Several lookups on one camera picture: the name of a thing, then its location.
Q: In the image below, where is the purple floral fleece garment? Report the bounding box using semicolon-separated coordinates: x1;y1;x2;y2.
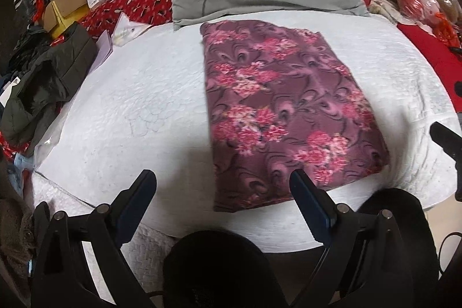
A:
200;20;390;213

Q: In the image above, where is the white quilted bedspread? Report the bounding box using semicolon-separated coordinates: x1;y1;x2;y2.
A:
31;11;461;291

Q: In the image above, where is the dark green jacket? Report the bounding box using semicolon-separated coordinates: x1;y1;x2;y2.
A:
1;22;98;156

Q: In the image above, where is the lavender paper envelope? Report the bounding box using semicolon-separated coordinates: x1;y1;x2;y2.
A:
88;31;113;74

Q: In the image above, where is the clear plastic packet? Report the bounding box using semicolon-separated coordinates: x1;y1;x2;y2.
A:
111;12;152;47

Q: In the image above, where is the cardboard box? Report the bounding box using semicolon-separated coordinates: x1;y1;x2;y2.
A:
41;0;90;39

